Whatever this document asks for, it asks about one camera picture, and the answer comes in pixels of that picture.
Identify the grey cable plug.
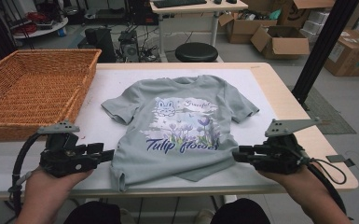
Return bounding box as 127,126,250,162
8,170,34,192

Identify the dark flat floor plate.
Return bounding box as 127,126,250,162
325,154,357,168

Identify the black keyboard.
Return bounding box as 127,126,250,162
153,0,208,9

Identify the sealed cardboard box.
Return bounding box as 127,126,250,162
324,29,359,77

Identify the printed open cardboard box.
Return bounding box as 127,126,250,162
276,0,337,28

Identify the empty open cardboard box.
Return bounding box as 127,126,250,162
250,25,311,61

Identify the black metal post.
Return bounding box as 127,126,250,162
291,0,359,105

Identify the open cardboard box with clutter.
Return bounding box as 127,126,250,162
218,10,278,45

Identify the round white table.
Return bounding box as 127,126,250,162
12,17,70,40

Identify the black computer tower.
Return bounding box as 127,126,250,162
85,27,117,63

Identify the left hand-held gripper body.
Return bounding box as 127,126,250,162
36,120,95,178

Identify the grey printed t-shirt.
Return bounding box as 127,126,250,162
101,74,260,192

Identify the person's right hand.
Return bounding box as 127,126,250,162
255,167,320,201

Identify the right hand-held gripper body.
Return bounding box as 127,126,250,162
255,117,322,175

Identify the person's left hand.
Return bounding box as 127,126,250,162
23,166,94,201

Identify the person's left leg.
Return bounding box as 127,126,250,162
63,201,122,224

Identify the wooden desk with white legs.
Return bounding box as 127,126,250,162
149,0,249,63

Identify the black computer under desk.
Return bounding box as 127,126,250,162
127,0,159,26

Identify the dark grey floor mat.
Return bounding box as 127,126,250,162
287,85,357,135

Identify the brown wicker basket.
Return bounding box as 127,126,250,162
0,49,103,143

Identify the person's right shoe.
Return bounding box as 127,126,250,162
195,208,214,224

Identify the thick black cable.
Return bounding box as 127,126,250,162
8,133,49,217
304,161,353,220

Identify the stack of white plastic boxes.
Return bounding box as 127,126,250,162
299,8,329,43

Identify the person's right leg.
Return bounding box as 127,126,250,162
210,198,271,224

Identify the thin black cable loop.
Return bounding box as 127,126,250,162
311,158,348,186

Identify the grey computer tower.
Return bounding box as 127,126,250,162
117,29,141,63

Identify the black round stool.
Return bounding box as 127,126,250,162
174,42,219,63

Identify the person's leg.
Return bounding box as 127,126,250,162
210,198,271,224
63,201,122,224

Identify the red cable coil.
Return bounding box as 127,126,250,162
13,11,49,35

